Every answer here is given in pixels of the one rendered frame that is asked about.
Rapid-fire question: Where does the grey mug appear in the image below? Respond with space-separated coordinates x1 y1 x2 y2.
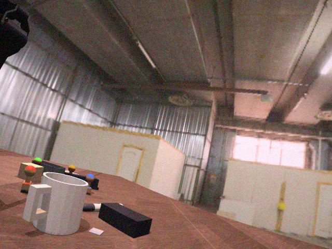
23 172 88 235

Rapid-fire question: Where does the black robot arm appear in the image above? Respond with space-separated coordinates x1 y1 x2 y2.
0 0 31 69

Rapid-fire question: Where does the wooden stamp with red knob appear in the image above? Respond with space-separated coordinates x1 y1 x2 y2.
21 165 36 193

